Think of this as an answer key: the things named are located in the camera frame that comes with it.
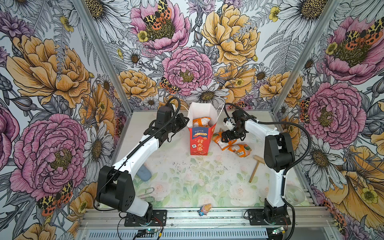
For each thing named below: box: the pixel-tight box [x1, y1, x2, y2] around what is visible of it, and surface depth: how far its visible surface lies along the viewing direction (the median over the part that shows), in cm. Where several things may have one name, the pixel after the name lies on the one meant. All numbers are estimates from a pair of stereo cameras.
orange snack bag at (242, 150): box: [227, 143, 252, 158], surface depth 93 cm
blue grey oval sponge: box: [136, 164, 152, 182], surface depth 88 cm
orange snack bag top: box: [192, 117, 212, 128], surface depth 96 cm
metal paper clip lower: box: [144, 196, 155, 203], surface depth 83 cm
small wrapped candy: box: [197, 203, 212, 217], surface depth 76 cm
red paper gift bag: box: [187, 102, 219, 156], surface depth 93 cm
